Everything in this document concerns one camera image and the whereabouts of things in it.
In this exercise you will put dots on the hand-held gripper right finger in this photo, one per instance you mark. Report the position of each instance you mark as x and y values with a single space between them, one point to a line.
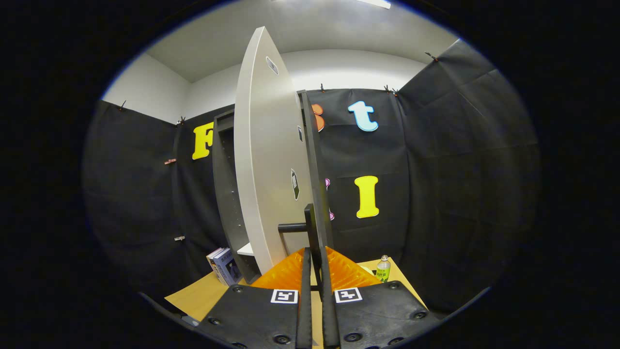
329 320

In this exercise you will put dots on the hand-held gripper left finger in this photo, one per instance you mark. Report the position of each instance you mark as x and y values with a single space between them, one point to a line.
304 315

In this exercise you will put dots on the dark grey shoe cabinet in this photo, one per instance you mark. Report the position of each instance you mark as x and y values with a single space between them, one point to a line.
225 194

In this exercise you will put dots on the beige shoe cabinet door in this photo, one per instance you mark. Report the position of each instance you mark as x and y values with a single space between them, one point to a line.
266 169

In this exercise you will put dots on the green label bottle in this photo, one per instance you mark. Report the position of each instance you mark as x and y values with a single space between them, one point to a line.
383 274

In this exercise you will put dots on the blue book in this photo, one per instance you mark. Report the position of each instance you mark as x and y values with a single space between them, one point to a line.
227 266

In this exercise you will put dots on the white book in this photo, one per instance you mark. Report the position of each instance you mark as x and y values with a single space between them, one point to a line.
211 254

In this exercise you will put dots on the black backdrop cloth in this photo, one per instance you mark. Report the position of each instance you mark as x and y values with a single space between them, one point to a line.
460 169

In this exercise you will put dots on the ceiling light panel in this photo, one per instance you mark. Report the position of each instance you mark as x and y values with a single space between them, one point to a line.
375 3

